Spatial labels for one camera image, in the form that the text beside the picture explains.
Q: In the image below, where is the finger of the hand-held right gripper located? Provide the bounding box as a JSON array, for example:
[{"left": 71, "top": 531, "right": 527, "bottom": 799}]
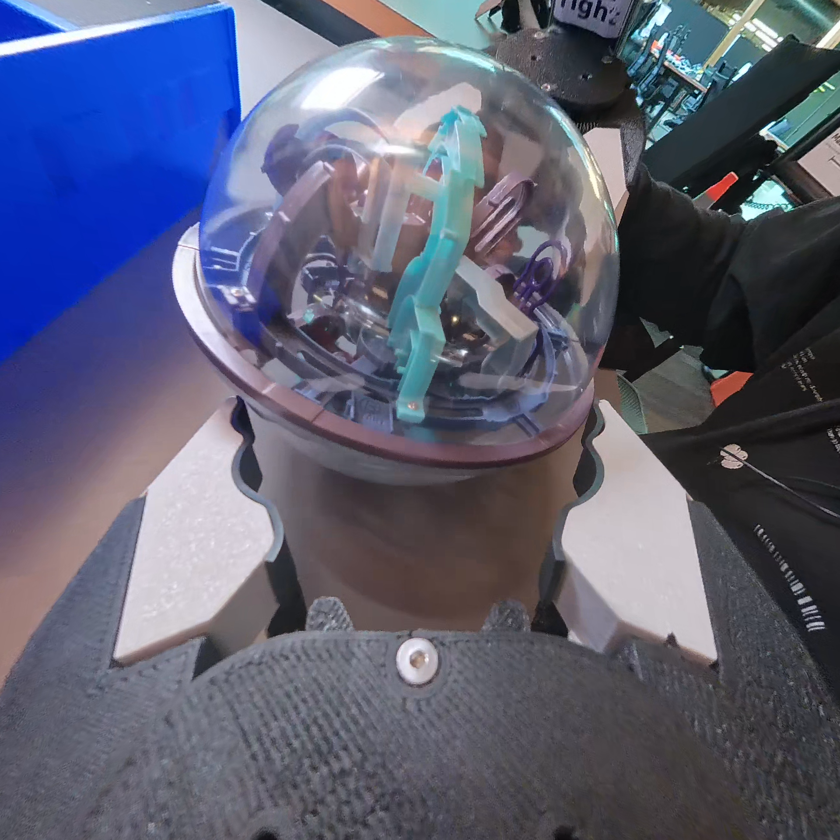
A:
[{"left": 582, "top": 121, "right": 648, "bottom": 217}]

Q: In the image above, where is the blue plastic bin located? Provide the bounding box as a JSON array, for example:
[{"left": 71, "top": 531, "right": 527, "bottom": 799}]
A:
[{"left": 0, "top": 0, "right": 242, "bottom": 364}]

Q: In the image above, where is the orange traffic cone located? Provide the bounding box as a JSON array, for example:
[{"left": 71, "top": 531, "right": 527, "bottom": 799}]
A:
[{"left": 701, "top": 171, "right": 740, "bottom": 211}]

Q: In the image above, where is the clear plastic maze ball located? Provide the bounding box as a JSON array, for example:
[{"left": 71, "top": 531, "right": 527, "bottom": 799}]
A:
[{"left": 174, "top": 36, "right": 622, "bottom": 489}]

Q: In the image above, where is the black backpack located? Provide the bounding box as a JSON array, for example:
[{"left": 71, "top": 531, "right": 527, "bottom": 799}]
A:
[{"left": 641, "top": 355, "right": 840, "bottom": 703}]

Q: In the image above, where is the black office chair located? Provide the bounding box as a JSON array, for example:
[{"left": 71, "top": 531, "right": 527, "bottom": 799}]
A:
[{"left": 644, "top": 37, "right": 840, "bottom": 200}]

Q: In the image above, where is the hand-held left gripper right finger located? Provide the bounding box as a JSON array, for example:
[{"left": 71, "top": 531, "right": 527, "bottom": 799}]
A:
[{"left": 536, "top": 401, "right": 720, "bottom": 665}]

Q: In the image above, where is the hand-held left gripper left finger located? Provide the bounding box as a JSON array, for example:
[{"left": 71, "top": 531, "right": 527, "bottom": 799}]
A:
[{"left": 112, "top": 401, "right": 305, "bottom": 665}]

